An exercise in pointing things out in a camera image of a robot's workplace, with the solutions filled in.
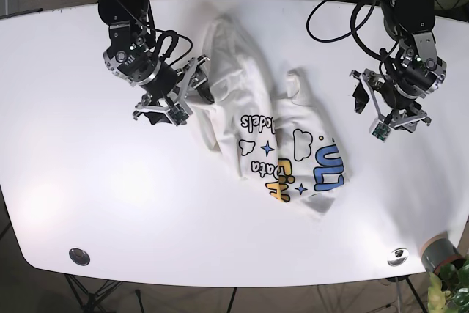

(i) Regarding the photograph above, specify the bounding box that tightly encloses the right silver table grommet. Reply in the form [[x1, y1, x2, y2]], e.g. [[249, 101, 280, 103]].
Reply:
[[387, 248, 409, 267]]

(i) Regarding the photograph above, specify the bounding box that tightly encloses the left silver table grommet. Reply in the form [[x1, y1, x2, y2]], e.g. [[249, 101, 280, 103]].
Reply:
[[69, 248, 90, 266]]

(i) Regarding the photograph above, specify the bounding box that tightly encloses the green potted plant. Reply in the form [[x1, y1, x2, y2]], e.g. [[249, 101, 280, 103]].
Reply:
[[427, 257, 468, 313]]

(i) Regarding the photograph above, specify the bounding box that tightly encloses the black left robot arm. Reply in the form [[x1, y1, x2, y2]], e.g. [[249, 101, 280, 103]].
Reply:
[[348, 0, 446, 141]]

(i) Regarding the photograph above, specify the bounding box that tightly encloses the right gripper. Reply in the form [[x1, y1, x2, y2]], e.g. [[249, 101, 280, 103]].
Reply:
[[103, 31, 215, 126]]

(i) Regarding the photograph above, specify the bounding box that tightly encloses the silver table grommet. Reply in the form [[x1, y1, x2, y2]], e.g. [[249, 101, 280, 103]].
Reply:
[[387, 248, 409, 267], [69, 248, 90, 266]]

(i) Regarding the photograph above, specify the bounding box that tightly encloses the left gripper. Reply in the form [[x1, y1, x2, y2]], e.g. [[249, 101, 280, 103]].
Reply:
[[350, 45, 446, 141]]

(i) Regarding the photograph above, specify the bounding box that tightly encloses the grey plant pot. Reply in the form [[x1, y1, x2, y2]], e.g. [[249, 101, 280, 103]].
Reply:
[[419, 232, 465, 274]]

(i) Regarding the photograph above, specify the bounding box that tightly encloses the white printed T-shirt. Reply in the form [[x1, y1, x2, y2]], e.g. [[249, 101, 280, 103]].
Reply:
[[189, 18, 346, 219]]

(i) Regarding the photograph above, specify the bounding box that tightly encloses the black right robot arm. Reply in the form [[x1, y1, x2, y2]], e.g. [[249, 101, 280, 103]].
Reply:
[[97, 0, 214, 126]]

